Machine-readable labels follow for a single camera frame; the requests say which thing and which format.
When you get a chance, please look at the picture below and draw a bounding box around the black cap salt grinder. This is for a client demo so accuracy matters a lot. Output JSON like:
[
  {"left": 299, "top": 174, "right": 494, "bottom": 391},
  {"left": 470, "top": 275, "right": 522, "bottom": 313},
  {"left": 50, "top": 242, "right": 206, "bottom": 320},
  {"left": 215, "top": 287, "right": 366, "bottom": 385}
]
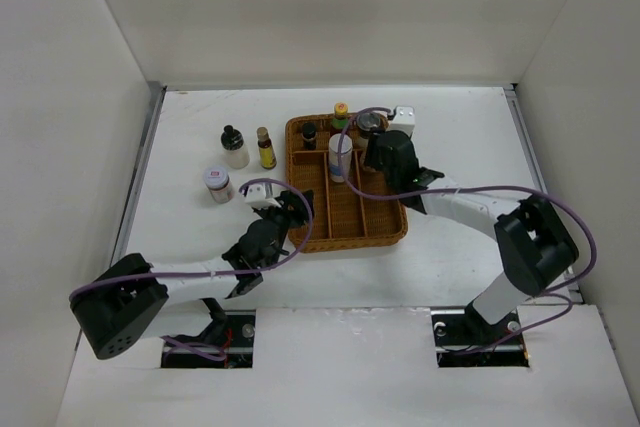
[{"left": 356, "top": 112, "right": 387, "bottom": 149}]

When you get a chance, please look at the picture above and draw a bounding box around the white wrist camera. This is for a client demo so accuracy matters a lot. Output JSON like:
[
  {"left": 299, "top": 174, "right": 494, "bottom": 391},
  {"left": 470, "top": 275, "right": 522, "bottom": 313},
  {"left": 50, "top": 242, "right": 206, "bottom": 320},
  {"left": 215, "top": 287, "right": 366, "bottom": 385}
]
[
  {"left": 243, "top": 183, "right": 280, "bottom": 210},
  {"left": 387, "top": 105, "right": 416, "bottom": 138}
]

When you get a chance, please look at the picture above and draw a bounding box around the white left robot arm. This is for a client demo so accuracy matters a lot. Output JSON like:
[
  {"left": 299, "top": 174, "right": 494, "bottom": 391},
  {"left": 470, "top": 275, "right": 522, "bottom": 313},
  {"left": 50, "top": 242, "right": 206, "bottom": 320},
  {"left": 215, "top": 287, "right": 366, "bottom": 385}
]
[{"left": 69, "top": 183, "right": 315, "bottom": 364}]

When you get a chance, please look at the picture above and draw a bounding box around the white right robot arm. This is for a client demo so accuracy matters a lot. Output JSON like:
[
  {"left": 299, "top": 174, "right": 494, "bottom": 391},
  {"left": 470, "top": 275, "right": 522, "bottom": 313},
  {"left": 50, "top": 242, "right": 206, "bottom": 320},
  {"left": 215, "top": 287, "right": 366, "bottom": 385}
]
[{"left": 364, "top": 130, "right": 579, "bottom": 343}]

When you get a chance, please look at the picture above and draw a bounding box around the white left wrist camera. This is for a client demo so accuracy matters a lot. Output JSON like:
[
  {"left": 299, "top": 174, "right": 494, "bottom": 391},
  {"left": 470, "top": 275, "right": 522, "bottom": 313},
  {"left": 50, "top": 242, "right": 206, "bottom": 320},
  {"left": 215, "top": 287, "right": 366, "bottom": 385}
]
[{"left": 243, "top": 183, "right": 280, "bottom": 210}]

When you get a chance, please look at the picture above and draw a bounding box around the silver lid tall jar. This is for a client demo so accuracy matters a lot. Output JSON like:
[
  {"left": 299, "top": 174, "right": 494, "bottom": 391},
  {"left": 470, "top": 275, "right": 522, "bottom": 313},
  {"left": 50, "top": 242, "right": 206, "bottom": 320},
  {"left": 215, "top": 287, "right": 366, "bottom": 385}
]
[{"left": 328, "top": 133, "right": 353, "bottom": 183}]

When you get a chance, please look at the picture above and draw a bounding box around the small black cap bottle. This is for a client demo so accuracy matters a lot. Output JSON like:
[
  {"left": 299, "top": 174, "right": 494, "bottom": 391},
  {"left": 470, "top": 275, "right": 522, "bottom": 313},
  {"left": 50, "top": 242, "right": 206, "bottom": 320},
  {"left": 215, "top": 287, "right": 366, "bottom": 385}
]
[{"left": 301, "top": 122, "right": 317, "bottom": 150}]

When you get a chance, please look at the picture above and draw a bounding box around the yellow label brown bottle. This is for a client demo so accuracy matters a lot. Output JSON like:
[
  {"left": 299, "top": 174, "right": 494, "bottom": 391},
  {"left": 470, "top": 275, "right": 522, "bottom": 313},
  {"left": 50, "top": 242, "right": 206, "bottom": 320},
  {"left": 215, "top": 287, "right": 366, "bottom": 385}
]
[{"left": 256, "top": 127, "right": 277, "bottom": 170}]

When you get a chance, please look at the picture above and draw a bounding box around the black stopper white bottle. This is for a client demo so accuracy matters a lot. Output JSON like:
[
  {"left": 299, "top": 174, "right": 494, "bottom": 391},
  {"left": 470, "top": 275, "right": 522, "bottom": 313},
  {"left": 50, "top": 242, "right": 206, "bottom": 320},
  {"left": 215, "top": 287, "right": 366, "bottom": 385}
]
[{"left": 221, "top": 125, "right": 250, "bottom": 169}]

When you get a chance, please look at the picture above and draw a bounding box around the white lid brown jar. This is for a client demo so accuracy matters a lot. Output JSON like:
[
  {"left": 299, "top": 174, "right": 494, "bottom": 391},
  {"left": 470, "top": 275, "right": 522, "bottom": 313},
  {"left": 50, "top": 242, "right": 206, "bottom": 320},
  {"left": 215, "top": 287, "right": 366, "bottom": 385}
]
[{"left": 203, "top": 166, "right": 234, "bottom": 204}]

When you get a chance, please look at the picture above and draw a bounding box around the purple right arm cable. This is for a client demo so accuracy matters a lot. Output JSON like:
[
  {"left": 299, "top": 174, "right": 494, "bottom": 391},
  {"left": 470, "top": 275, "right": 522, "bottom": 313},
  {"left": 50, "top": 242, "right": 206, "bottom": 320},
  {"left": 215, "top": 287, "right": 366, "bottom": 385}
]
[{"left": 337, "top": 105, "right": 598, "bottom": 355}]

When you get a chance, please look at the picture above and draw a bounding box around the yellow cap sauce bottle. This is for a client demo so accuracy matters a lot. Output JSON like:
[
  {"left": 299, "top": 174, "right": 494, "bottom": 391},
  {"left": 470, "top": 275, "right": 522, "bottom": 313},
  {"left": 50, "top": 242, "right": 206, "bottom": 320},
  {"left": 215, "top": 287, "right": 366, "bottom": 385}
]
[{"left": 330, "top": 102, "right": 349, "bottom": 136}]

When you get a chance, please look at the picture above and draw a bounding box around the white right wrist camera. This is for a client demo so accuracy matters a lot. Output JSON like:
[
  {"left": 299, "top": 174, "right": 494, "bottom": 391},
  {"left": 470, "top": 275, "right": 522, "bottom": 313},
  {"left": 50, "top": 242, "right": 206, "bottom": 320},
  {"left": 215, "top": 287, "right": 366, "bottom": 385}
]
[{"left": 387, "top": 105, "right": 416, "bottom": 138}]

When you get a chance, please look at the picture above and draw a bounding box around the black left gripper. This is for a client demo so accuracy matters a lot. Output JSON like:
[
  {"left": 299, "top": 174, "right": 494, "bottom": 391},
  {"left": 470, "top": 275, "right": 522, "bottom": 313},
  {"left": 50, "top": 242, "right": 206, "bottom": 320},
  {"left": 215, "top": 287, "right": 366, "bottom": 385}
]
[{"left": 253, "top": 190, "right": 311, "bottom": 243}]

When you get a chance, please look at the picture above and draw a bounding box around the brown wicker divided tray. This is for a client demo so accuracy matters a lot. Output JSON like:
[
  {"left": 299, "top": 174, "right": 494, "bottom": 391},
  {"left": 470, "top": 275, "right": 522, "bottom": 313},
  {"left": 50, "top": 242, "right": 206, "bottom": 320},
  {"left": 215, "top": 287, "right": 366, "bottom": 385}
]
[{"left": 285, "top": 114, "right": 408, "bottom": 253}]

